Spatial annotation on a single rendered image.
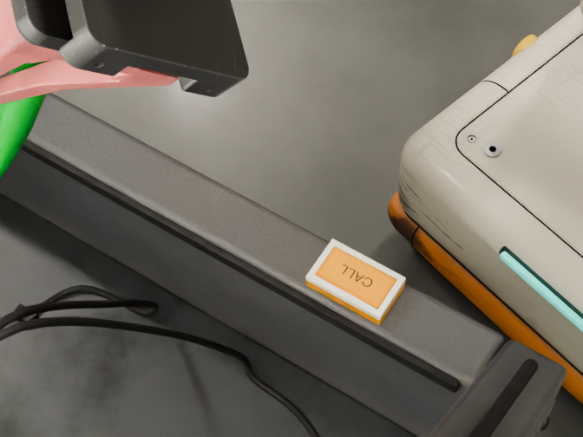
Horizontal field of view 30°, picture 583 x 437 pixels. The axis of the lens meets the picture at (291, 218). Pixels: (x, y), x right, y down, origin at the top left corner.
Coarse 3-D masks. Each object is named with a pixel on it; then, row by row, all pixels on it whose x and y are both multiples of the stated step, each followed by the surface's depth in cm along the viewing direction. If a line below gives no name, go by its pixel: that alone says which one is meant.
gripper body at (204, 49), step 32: (96, 0) 30; (128, 0) 31; (160, 0) 32; (192, 0) 33; (224, 0) 34; (96, 32) 29; (128, 32) 30; (160, 32) 31; (192, 32) 32; (224, 32) 34; (96, 64) 30; (128, 64) 31; (160, 64) 31; (192, 64) 32; (224, 64) 33
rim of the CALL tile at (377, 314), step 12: (336, 240) 64; (324, 252) 64; (348, 252) 63; (372, 264) 63; (312, 276) 63; (396, 276) 63; (324, 288) 62; (336, 288) 62; (396, 288) 62; (348, 300) 62; (360, 300) 62; (384, 300) 62; (372, 312) 61; (384, 312) 62
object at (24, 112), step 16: (32, 64) 38; (0, 112) 39; (16, 112) 39; (32, 112) 39; (0, 128) 40; (16, 128) 40; (0, 144) 40; (16, 144) 40; (0, 160) 40; (0, 176) 41
